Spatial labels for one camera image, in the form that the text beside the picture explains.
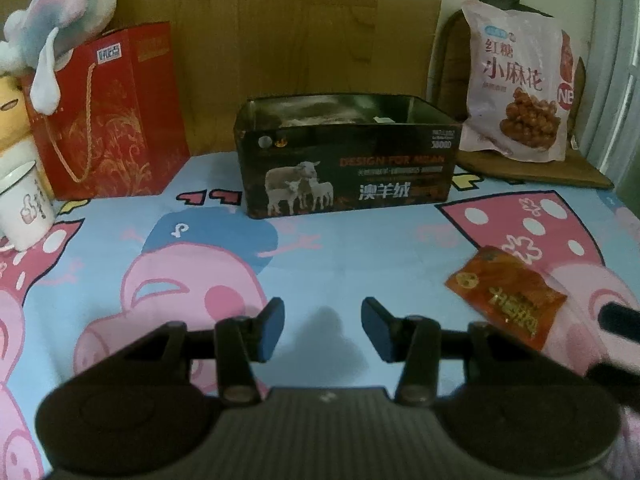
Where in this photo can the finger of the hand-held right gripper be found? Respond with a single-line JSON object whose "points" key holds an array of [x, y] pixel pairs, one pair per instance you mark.
{"points": [[620, 385], [622, 322]]}

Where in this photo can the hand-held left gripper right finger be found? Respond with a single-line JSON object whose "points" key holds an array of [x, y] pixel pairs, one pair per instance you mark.
{"points": [[377, 327]]}

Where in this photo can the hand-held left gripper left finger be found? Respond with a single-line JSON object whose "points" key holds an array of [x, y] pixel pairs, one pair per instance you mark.
{"points": [[270, 327]]}

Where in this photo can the orange snack packet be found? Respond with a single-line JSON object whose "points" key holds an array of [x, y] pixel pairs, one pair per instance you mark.
{"points": [[505, 295]]}

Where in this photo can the dark printed storage box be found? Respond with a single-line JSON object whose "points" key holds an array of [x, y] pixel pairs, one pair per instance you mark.
{"points": [[350, 180]]}

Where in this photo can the cartoon pig printed bedsheet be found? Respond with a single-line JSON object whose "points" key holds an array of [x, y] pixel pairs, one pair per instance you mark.
{"points": [[350, 260]]}

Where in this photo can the red gift bag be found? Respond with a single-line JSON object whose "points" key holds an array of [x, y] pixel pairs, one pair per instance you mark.
{"points": [[130, 125]]}

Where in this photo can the large pink snack bag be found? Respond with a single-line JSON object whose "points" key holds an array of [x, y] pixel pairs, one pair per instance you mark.
{"points": [[520, 75]]}

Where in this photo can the white mug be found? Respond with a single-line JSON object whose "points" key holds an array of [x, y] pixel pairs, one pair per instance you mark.
{"points": [[25, 210]]}

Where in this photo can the wooden headboard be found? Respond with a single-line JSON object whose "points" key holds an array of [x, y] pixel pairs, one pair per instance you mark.
{"points": [[300, 35]]}

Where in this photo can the yellow plush chick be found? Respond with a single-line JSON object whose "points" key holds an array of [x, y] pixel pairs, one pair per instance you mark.
{"points": [[12, 120]]}

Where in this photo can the pastel plush toy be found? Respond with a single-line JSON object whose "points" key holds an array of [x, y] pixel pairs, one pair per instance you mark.
{"points": [[65, 5]]}

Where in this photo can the white frame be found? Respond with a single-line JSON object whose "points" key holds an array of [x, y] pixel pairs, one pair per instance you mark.
{"points": [[605, 60]]}

